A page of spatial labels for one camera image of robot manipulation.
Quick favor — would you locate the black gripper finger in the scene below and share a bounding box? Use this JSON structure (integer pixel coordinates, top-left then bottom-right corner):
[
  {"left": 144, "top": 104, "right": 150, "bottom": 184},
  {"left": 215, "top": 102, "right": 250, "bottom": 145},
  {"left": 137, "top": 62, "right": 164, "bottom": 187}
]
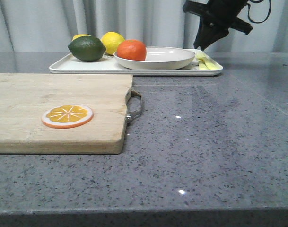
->
[{"left": 193, "top": 20, "right": 229, "bottom": 51}]

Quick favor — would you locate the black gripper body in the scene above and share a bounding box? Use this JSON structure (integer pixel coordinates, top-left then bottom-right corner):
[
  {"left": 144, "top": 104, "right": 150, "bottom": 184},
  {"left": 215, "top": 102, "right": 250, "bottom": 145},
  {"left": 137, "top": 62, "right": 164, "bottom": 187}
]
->
[{"left": 183, "top": 0, "right": 253, "bottom": 35}]

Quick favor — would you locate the cream round plate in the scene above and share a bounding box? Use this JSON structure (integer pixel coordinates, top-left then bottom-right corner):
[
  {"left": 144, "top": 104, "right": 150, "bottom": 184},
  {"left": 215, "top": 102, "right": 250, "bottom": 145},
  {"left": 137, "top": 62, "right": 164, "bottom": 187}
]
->
[{"left": 114, "top": 47, "right": 195, "bottom": 70}]

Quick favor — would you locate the orange mandarin fruit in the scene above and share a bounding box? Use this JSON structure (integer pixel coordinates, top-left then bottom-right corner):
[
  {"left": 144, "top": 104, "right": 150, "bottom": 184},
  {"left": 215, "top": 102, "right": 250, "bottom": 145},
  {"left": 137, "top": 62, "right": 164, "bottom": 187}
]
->
[{"left": 117, "top": 39, "right": 147, "bottom": 61}]

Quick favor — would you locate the cream bear print tray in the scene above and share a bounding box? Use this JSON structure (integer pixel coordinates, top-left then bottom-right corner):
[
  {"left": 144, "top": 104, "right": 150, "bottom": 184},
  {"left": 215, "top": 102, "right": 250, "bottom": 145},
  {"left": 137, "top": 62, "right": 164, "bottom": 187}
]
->
[{"left": 49, "top": 49, "right": 223, "bottom": 77}]

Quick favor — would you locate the yellow lemon right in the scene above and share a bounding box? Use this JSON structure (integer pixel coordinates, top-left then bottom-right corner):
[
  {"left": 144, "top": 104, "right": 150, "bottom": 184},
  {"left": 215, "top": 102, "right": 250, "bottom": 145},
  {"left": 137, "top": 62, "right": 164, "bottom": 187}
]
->
[{"left": 101, "top": 31, "right": 125, "bottom": 55}]

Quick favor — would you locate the green lime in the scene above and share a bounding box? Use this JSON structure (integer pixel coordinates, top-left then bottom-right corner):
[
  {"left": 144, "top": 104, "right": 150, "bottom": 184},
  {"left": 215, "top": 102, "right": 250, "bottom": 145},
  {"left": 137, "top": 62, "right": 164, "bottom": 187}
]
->
[{"left": 68, "top": 36, "right": 106, "bottom": 62}]

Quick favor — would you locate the yellow lemon behind lime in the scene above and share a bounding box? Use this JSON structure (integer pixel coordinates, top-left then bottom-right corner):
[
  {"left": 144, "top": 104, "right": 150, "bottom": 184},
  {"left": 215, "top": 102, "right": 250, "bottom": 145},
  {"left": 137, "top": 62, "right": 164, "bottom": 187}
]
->
[{"left": 72, "top": 34, "right": 90, "bottom": 41}]

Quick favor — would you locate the orange slice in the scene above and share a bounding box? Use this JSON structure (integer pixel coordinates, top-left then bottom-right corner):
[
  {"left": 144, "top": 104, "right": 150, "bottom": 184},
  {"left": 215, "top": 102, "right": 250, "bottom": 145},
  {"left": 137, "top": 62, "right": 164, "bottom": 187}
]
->
[{"left": 41, "top": 104, "right": 94, "bottom": 129}]

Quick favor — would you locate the grey curtain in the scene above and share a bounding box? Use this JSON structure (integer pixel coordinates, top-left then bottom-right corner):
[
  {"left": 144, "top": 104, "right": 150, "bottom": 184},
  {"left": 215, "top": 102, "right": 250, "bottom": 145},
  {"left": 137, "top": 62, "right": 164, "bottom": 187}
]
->
[{"left": 0, "top": 0, "right": 288, "bottom": 52}]

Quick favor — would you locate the wooden cutting board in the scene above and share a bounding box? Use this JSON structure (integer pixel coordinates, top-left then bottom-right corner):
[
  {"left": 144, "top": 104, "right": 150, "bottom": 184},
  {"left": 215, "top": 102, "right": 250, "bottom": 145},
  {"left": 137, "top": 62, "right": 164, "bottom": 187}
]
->
[{"left": 0, "top": 73, "right": 133, "bottom": 154}]

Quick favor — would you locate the black cable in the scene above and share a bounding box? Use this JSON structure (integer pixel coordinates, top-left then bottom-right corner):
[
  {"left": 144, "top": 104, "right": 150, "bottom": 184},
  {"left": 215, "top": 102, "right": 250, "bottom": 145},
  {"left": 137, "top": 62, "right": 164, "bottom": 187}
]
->
[{"left": 246, "top": 0, "right": 272, "bottom": 24}]

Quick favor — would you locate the metal cutting board handle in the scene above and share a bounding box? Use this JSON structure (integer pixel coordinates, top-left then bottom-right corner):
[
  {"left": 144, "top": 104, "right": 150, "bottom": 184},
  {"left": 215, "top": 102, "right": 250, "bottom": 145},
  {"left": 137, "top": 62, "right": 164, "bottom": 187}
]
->
[{"left": 125, "top": 90, "right": 144, "bottom": 125}]

